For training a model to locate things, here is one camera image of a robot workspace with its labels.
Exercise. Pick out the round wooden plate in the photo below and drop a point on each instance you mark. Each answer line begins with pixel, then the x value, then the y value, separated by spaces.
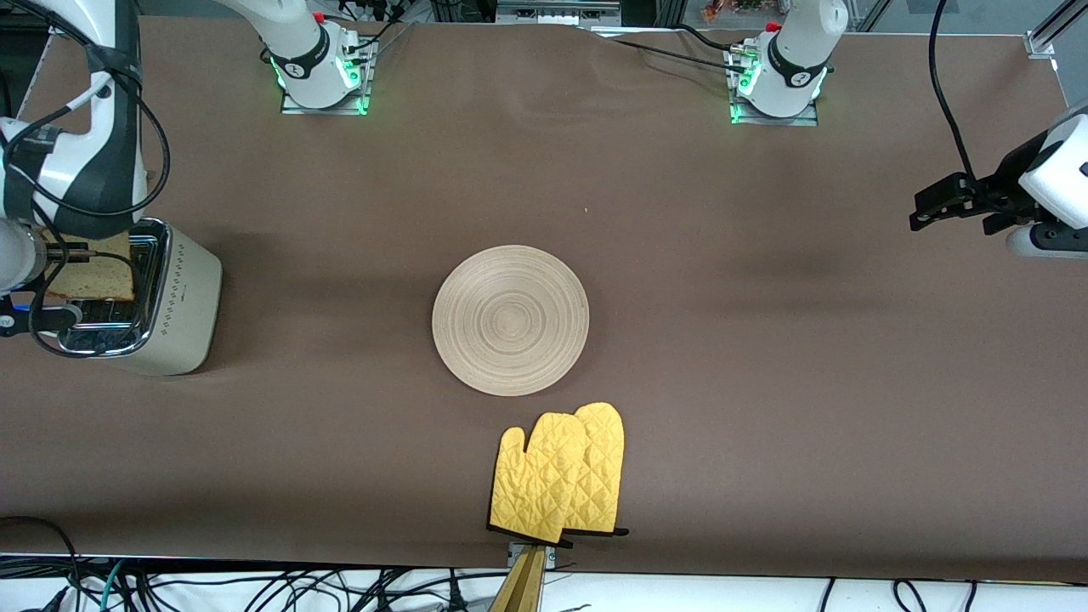
pixel 510 323

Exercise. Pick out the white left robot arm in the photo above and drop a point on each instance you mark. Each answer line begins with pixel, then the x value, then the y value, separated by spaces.
pixel 795 59

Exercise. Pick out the yellow quilted oven mitt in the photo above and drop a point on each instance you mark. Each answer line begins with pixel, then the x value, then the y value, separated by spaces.
pixel 535 476
pixel 603 459

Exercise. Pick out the slice of brown bread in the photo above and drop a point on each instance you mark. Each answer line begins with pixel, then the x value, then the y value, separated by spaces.
pixel 93 279

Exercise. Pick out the grey metal equipment box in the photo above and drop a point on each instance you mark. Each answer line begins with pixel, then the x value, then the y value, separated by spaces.
pixel 557 13

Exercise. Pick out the brass coloured mount bar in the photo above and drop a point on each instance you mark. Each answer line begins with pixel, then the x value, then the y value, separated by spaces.
pixel 523 591

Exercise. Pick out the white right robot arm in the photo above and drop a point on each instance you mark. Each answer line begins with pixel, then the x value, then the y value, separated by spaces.
pixel 68 170

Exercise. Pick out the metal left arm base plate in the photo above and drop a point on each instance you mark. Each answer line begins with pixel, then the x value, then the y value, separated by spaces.
pixel 807 119

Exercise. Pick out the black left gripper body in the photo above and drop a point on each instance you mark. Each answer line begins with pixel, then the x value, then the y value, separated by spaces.
pixel 1005 187

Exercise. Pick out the small metal mount plate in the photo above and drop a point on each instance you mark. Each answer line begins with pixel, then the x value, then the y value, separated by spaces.
pixel 551 557

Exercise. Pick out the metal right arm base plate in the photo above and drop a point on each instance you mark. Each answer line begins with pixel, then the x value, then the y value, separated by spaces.
pixel 361 93

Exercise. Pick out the cream and chrome toaster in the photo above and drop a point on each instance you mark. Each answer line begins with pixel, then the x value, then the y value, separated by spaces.
pixel 183 306

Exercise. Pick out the brown table cover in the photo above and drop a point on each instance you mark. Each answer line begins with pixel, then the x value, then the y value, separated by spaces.
pixel 544 170

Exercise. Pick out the aluminium frame profile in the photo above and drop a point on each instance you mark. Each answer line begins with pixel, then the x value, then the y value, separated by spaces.
pixel 1050 30

